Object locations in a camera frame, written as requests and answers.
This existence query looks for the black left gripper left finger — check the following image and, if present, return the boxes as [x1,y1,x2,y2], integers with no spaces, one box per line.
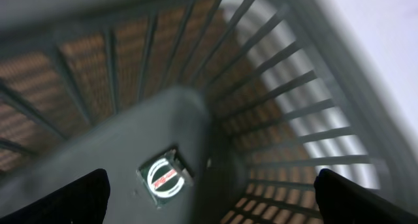
[1,168,110,224]

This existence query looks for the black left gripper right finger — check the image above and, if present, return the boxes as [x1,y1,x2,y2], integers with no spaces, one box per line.
[313,168,417,224]

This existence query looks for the green Zam-Buk tin box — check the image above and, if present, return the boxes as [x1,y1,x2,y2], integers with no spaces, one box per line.
[137,145,194,209]

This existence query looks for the dark grey mesh basket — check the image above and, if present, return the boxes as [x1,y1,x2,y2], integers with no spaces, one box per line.
[1,0,417,223]

